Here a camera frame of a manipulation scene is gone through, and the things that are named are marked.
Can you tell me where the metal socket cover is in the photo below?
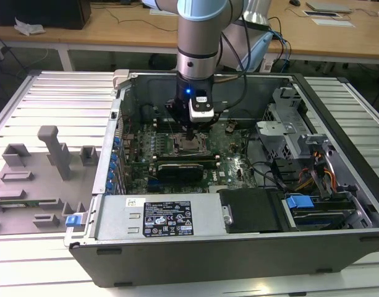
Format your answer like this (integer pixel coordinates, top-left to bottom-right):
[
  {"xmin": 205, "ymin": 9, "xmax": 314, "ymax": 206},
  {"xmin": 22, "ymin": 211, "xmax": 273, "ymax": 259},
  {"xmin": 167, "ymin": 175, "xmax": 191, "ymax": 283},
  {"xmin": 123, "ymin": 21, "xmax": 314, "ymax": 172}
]
[{"xmin": 174, "ymin": 134, "xmax": 209, "ymax": 155}]

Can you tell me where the silver CPU plate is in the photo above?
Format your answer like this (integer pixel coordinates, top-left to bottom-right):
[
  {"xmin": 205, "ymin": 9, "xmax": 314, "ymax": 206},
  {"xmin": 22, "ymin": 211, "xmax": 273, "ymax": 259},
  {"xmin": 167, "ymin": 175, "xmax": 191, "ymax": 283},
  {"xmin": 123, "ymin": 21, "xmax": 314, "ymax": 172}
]
[{"xmin": 180, "ymin": 138, "xmax": 203, "ymax": 152}]

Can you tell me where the black RAM slot row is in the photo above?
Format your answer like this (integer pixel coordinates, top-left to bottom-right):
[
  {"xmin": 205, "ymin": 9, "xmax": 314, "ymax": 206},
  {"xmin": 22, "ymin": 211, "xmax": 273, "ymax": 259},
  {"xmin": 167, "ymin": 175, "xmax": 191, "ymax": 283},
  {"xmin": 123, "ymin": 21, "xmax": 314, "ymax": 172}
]
[
  {"xmin": 151, "ymin": 118, "xmax": 213, "ymax": 134},
  {"xmin": 151, "ymin": 152, "xmax": 221, "ymax": 168}
]

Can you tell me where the CPU socket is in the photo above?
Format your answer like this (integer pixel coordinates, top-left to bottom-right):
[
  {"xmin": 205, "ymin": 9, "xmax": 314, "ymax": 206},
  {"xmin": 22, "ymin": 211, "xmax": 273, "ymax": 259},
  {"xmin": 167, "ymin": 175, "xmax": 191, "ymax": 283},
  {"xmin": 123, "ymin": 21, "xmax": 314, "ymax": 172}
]
[{"xmin": 173, "ymin": 132, "xmax": 210, "ymax": 155}]

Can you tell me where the black graphics card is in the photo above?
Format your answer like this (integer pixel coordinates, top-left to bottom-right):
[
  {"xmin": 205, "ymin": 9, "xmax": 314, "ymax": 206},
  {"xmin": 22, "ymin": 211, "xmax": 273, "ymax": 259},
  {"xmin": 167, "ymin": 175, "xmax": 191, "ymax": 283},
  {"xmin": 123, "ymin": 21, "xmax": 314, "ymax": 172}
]
[{"xmin": 158, "ymin": 163, "xmax": 206, "ymax": 184}]

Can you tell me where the green motherboard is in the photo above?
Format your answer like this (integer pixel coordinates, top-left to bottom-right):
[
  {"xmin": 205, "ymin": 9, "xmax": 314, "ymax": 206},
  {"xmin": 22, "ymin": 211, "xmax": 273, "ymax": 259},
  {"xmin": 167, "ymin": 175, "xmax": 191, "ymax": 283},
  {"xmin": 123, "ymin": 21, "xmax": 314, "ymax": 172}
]
[{"xmin": 121, "ymin": 119, "xmax": 258, "ymax": 196}]

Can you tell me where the grey metal drive cage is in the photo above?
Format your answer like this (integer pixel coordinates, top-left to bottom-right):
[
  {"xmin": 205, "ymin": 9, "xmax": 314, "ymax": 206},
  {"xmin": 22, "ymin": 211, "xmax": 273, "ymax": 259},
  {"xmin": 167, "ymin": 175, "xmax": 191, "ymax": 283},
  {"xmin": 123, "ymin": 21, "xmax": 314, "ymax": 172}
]
[{"xmin": 255, "ymin": 86, "xmax": 308, "ymax": 156}]

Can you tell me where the wooden desk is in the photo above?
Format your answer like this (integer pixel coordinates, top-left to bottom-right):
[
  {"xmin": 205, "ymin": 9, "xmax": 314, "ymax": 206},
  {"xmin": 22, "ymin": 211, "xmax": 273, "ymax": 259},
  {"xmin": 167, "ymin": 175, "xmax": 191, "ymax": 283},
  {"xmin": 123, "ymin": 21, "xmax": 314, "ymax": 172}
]
[{"xmin": 0, "ymin": 0, "xmax": 379, "ymax": 66}]

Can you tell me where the small white barcode sticker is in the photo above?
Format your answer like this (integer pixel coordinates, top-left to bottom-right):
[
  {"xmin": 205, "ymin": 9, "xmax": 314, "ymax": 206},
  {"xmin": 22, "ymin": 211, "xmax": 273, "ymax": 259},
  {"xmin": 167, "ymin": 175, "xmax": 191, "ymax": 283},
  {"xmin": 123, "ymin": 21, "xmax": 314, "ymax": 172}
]
[{"xmin": 126, "ymin": 197, "xmax": 146, "ymax": 209}]

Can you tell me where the black power supply label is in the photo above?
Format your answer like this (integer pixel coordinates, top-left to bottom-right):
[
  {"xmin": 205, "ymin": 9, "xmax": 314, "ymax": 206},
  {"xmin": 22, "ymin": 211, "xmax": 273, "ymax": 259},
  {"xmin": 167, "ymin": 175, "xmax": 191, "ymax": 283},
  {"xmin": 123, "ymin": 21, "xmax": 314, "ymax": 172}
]
[{"xmin": 142, "ymin": 200, "xmax": 195, "ymax": 238}]

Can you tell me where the black drive bay panel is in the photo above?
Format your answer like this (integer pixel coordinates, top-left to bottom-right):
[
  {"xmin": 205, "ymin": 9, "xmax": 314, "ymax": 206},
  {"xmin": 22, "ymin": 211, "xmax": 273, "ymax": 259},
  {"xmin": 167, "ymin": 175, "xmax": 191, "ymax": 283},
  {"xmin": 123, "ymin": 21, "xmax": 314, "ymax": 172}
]
[{"xmin": 218, "ymin": 188, "xmax": 289, "ymax": 235}]

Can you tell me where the silver power supply unit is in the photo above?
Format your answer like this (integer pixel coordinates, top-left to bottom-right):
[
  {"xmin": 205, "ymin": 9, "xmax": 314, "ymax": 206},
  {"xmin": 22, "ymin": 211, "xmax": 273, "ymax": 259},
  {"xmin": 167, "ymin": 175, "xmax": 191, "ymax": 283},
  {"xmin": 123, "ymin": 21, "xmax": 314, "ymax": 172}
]
[{"xmin": 94, "ymin": 194, "xmax": 228, "ymax": 241}]

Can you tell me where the blue disk carrier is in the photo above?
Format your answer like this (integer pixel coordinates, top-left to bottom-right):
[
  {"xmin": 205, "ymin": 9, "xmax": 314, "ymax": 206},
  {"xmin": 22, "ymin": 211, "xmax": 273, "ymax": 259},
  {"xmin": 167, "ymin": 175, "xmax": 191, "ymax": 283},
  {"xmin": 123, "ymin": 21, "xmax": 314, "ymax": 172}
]
[{"xmin": 286, "ymin": 194, "xmax": 315, "ymax": 215}]

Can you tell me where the black open PC case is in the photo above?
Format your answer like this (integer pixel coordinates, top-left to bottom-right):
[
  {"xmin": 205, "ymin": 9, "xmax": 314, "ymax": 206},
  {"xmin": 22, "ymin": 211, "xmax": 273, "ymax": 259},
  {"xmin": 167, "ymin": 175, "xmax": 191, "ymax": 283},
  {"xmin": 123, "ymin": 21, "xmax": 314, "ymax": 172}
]
[{"xmin": 64, "ymin": 69, "xmax": 379, "ymax": 287}]

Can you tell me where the blue case latch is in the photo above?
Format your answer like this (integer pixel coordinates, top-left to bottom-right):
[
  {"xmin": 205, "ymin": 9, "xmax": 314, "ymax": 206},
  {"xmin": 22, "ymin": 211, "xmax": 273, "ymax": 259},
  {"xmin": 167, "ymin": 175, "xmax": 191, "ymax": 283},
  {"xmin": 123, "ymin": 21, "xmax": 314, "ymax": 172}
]
[{"xmin": 66, "ymin": 213, "xmax": 85, "ymax": 229}]

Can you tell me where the grey parts rack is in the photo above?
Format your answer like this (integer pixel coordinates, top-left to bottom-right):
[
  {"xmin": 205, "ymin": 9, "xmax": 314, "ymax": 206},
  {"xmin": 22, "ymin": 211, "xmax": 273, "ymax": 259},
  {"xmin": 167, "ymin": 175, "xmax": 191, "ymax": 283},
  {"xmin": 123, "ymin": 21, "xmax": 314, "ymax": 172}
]
[{"xmin": 0, "ymin": 125, "xmax": 101, "ymax": 236}]

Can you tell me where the black box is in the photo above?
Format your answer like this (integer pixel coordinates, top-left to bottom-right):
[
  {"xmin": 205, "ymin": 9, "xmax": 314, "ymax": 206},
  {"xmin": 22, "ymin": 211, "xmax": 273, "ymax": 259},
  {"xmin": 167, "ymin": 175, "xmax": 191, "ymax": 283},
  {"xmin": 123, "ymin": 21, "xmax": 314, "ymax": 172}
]
[{"xmin": 0, "ymin": 0, "xmax": 92, "ymax": 30}]

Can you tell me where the crumpled white paper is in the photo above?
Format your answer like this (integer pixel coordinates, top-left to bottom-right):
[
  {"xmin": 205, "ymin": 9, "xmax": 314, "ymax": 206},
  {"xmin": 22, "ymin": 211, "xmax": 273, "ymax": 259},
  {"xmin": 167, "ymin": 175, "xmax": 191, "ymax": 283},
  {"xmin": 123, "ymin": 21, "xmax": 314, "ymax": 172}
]
[{"xmin": 14, "ymin": 16, "xmax": 47, "ymax": 37}]

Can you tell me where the grey flat device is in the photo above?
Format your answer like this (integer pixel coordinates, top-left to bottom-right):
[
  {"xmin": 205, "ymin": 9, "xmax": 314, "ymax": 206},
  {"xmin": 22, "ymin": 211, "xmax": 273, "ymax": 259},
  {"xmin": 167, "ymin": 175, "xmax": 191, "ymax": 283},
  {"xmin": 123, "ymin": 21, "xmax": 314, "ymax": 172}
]
[{"xmin": 305, "ymin": 1, "xmax": 353, "ymax": 14}]

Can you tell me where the green RAM stick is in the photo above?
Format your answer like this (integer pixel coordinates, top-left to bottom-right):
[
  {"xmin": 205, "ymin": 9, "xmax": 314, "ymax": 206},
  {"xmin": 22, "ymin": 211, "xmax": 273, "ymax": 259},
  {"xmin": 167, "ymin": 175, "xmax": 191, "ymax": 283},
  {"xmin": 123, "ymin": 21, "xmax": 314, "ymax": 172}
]
[{"xmin": 0, "ymin": 200, "xmax": 41, "ymax": 209}]

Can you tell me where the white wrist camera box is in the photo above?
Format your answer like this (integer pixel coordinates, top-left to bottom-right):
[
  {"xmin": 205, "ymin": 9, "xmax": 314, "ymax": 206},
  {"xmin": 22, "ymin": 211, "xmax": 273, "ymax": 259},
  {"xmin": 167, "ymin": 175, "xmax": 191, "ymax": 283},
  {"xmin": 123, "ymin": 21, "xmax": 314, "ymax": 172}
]
[{"xmin": 189, "ymin": 88, "xmax": 216, "ymax": 123}]

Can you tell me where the grey case handle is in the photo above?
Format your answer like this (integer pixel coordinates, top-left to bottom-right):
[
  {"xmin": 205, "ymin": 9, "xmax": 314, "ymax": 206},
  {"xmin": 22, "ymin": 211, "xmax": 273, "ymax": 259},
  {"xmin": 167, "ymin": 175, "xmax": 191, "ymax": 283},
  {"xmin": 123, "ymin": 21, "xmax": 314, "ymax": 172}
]
[{"xmin": 112, "ymin": 69, "xmax": 132, "ymax": 91}]

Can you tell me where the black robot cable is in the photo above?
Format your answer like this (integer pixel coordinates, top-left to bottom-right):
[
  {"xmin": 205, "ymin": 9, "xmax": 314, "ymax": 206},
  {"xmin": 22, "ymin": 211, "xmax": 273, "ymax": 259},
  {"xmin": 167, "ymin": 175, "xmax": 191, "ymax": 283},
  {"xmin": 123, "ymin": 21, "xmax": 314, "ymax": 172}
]
[{"xmin": 218, "ymin": 14, "xmax": 250, "ymax": 111}]

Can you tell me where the blue cable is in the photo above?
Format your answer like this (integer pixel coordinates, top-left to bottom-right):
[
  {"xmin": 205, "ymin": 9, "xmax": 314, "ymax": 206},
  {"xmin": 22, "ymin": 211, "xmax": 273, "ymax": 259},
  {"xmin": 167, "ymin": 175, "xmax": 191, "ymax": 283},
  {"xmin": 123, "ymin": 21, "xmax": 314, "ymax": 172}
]
[{"xmin": 269, "ymin": 28, "xmax": 291, "ymax": 71}]

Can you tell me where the orange yellow wire bundle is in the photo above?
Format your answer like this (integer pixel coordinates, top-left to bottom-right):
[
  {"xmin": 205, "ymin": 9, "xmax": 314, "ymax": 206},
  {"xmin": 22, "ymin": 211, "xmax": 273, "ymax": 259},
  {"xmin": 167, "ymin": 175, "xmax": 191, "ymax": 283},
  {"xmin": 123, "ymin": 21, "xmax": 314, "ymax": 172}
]
[{"xmin": 295, "ymin": 148, "xmax": 338, "ymax": 193}]

